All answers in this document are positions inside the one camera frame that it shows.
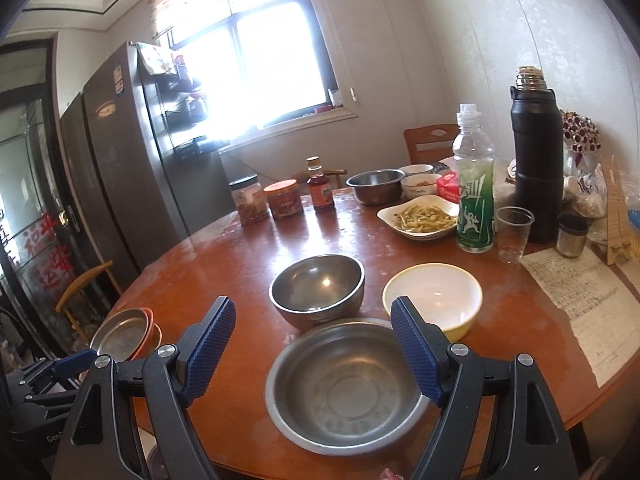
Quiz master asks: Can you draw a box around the black thermos flask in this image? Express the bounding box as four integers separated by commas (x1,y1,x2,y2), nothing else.
510,66,565,244

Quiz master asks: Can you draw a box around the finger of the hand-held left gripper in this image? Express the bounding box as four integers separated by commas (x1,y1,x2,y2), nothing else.
20,350,99,386
22,384,86,411

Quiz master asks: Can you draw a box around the orange plastic plate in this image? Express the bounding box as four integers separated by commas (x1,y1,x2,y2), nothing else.
127,308,163,361

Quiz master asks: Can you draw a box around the clear plastic cup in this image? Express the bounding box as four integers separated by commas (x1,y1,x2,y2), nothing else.
495,206,536,265

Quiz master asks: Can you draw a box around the black magnetic fridge shelf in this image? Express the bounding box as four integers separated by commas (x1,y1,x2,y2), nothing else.
172,137,221,158

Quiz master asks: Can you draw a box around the steel thermos cup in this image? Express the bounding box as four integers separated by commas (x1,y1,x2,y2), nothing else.
556,213,589,258

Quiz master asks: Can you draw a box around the large steel basin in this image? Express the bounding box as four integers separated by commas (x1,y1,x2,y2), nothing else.
265,317,432,457

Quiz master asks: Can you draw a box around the deep steel bowl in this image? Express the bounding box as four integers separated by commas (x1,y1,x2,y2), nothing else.
269,254,366,331

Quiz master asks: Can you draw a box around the yellow bowl with handle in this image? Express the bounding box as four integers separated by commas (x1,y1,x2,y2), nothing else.
382,263,483,343

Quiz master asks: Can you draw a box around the red tissue pack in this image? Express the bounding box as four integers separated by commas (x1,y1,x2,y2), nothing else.
435,171,461,204

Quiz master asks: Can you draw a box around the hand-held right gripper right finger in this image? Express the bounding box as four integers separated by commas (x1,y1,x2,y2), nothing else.
390,296,573,480

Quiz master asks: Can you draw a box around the black framed glass door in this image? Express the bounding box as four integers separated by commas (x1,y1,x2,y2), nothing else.
0,42,76,361

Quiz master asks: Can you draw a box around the small steel bowl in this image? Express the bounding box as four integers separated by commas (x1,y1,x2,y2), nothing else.
346,169,407,206

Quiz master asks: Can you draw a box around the shallow steel plate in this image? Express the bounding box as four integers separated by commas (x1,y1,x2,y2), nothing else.
89,308,151,363

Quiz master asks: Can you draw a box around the brown sauce bottle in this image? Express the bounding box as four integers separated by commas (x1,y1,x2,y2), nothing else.
306,156,336,212

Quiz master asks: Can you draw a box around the wrapped flower bouquet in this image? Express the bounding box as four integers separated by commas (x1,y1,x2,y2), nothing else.
560,110,608,221

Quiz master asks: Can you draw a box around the window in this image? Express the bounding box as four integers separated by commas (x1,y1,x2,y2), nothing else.
150,0,361,146

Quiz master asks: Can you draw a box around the clear jar black lid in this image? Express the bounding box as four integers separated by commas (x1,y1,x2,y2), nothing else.
229,174,270,226

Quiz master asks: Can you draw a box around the red jar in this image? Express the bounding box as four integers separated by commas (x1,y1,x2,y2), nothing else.
263,180,305,221

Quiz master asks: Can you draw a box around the wooden tower model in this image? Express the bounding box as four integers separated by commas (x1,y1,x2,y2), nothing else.
602,157,633,266

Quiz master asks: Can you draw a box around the green drink bottle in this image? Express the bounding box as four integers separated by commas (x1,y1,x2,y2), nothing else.
452,103,497,254

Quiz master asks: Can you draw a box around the grey refrigerator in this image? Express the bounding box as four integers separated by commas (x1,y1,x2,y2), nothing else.
60,42,236,286

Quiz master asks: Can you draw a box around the wooden chair back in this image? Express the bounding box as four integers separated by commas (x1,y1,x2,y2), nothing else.
404,124,461,166

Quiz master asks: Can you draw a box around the handwritten paper sheet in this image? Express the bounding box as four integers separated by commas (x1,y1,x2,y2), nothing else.
520,247,640,388

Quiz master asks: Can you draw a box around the white dish with food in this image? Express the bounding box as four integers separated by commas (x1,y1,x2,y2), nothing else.
376,196,461,241

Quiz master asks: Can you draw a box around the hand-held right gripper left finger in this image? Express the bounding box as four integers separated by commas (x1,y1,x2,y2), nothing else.
52,296,237,480

